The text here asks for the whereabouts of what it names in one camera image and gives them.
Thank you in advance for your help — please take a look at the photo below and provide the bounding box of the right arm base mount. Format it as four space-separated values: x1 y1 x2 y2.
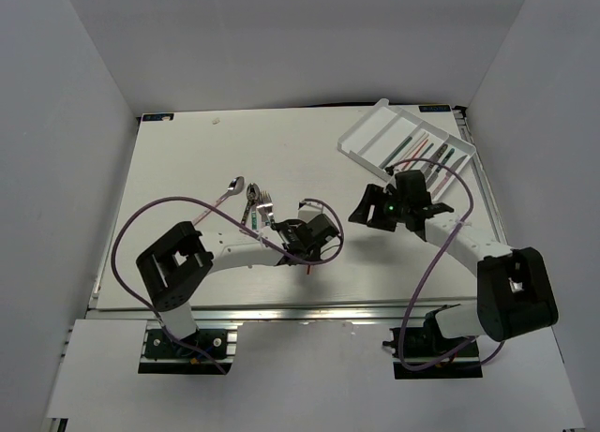
382 310 483 380

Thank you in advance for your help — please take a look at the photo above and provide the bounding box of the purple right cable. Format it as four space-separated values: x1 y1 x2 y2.
384 158 507 372

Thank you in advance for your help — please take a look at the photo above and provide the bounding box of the green marbled handle spoon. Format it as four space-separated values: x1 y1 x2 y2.
248 204 258 231

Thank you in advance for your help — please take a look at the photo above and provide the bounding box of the green marbled handle knife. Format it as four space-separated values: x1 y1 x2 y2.
427 148 455 187

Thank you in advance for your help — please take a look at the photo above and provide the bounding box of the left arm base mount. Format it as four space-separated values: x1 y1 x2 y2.
138 328 235 376

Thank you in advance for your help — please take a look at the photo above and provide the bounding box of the pink handled spoon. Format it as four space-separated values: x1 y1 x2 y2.
192 176 245 226

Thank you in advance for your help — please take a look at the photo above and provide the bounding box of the purple cable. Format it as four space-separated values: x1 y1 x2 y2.
384 158 507 372
110 196 343 375

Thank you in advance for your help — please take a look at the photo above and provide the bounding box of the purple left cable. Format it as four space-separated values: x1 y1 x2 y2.
110 196 343 375

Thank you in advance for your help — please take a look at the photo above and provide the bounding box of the blue label sticker right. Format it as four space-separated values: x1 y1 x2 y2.
418 104 452 113

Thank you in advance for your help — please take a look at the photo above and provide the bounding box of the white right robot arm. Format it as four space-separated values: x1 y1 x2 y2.
349 171 559 356

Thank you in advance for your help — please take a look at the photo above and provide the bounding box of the blue label sticker left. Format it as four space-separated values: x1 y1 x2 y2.
141 112 174 122

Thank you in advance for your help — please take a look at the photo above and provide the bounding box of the brown marbled handle knife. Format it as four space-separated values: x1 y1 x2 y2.
424 143 448 178

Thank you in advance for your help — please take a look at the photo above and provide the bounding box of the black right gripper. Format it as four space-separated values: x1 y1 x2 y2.
348 185 409 232

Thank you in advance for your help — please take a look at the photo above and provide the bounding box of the brown marbled handle spoon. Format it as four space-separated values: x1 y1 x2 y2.
241 183 261 225

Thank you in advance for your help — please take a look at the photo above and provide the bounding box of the white divided utensil tray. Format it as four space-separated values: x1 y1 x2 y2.
337 98 475 201

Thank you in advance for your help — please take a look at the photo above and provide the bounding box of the pink handled knife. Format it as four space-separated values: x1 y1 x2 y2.
431 156 467 199

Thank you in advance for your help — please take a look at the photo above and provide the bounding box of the blue label sticker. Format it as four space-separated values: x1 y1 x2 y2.
141 112 174 122
418 104 452 113

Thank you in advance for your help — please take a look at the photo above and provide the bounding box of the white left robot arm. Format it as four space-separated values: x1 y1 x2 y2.
136 214 341 356

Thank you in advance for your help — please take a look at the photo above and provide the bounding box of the green marbled handle fork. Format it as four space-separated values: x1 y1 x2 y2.
257 190 275 227

